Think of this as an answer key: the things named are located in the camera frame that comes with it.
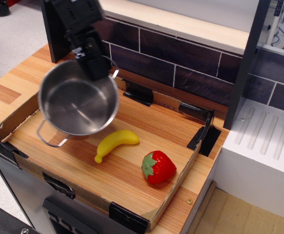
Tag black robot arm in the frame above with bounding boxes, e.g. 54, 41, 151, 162
51, 0, 111, 81

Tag yellow toy banana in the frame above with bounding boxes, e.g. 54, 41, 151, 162
94, 130, 140, 164

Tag white dish drying rack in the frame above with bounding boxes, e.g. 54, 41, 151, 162
222, 98, 284, 181

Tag cardboard fence with black tape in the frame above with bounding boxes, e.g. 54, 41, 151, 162
0, 59, 222, 233

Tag dark grey vertical post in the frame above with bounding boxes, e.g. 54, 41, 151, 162
223, 0, 271, 130

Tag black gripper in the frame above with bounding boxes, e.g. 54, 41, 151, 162
65, 26, 110, 81

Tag shiny metal pot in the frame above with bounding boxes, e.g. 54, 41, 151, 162
38, 59, 120, 147

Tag red toy strawberry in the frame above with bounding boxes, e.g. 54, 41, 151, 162
141, 151, 177, 184

